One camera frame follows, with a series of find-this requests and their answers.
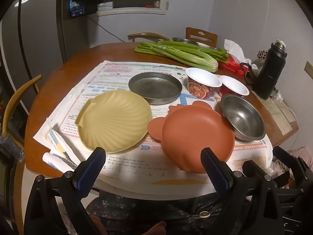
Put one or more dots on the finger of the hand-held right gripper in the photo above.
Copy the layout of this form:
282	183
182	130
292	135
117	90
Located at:
281	155
251	167

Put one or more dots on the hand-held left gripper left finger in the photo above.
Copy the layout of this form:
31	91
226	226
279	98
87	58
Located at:
90	172

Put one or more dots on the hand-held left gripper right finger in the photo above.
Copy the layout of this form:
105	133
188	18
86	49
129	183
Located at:
216	173

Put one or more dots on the orange crab-shaped plate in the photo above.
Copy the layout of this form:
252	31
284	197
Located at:
193	137

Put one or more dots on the yellow shell-shaped plate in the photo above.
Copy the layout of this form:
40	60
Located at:
115	120

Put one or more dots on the white red noodle cup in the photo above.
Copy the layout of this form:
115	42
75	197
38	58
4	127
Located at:
234	85

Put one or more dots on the white printed noodle cup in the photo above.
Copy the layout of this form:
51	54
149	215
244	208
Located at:
203	78

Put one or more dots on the round steel pan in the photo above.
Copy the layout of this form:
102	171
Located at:
154	85

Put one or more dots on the pink cloth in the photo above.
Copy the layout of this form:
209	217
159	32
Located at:
303	155

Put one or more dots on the white rolled paper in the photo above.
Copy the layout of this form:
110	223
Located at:
52	160

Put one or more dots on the beige paper sheet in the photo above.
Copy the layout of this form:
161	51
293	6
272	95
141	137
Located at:
276	107

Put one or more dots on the person's dark floral clothing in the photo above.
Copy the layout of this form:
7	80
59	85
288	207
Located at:
146	208

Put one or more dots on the black thermos bottle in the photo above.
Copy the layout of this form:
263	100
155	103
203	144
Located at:
269	73

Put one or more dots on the printed newspaper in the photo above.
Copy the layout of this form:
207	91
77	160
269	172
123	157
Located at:
117	78

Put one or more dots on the brown spotted cloth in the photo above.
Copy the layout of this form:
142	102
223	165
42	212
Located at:
262	54

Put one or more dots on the red tissue pack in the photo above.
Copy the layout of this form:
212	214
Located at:
229	66

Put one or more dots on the curved yellow wooden chair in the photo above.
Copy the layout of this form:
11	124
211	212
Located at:
14	98

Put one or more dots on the celery bunch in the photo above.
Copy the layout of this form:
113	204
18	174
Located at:
185	56

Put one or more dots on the small steel bowl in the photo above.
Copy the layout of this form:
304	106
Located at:
184	40

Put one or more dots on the square-back wooden chair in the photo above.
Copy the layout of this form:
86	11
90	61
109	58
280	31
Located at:
193	35

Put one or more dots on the curved brown wooden chair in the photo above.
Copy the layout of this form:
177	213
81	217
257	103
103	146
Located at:
146	34

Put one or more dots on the grey refrigerator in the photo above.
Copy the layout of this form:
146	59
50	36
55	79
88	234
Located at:
36	29

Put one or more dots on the blue box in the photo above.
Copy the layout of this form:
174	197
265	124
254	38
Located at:
77	9

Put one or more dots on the white box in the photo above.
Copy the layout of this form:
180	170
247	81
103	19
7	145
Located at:
105	5

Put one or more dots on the small jar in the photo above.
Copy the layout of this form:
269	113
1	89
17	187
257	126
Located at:
156	3

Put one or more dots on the wall socket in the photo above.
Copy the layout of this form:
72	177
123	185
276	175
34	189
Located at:
309	67

